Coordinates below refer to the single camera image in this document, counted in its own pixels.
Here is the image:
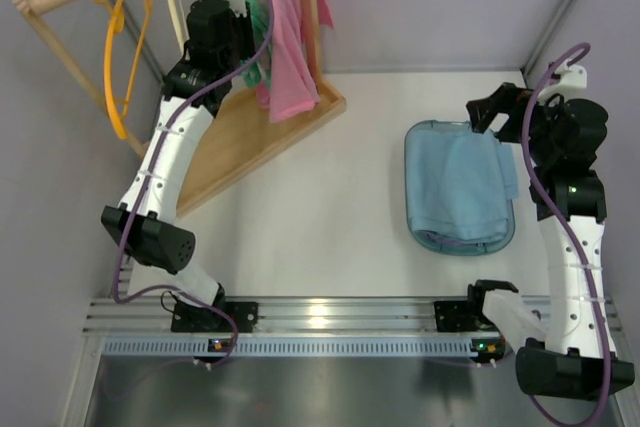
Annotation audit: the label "aluminium mounting rail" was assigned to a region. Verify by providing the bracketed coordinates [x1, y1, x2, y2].
[82, 295, 624, 337]

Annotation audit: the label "cream plastic hanger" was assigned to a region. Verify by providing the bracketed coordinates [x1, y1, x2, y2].
[167, 0, 188, 52]

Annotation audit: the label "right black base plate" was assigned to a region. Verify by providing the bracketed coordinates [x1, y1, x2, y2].
[433, 300, 480, 333]

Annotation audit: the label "blue plastic tray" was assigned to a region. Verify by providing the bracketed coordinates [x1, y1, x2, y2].
[403, 118, 517, 258]

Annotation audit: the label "pink garment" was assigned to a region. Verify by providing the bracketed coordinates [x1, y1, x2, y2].
[268, 0, 319, 123]

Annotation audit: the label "orange plastic hanger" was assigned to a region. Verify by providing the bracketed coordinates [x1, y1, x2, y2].
[83, 0, 159, 141]

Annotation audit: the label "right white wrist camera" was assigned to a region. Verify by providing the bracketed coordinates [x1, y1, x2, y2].
[538, 62, 588, 103]

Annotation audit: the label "wooden clothes rack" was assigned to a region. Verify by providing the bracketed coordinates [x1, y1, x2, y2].
[11, 0, 345, 216]

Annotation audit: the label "perforated grey cable duct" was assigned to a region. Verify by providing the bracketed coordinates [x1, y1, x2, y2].
[103, 337, 504, 357]

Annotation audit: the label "light blue folded cloth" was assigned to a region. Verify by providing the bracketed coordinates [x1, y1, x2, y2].
[404, 127, 520, 242]

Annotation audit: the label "green tie-dye trousers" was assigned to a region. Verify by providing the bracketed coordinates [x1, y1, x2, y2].
[243, 0, 272, 108]

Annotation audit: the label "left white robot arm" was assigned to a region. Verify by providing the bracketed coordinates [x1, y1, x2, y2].
[101, 0, 255, 315]

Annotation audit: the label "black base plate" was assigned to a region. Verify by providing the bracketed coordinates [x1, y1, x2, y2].
[433, 300, 480, 333]
[170, 301, 259, 333]

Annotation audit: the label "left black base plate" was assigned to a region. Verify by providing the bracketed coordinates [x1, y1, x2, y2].
[170, 301, 259, 333]

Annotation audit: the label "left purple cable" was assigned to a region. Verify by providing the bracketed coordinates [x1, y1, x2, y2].
[110, 0, 277, 368]

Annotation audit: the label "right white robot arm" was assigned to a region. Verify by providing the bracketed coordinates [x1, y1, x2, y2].
[466, 83, 635, 400]

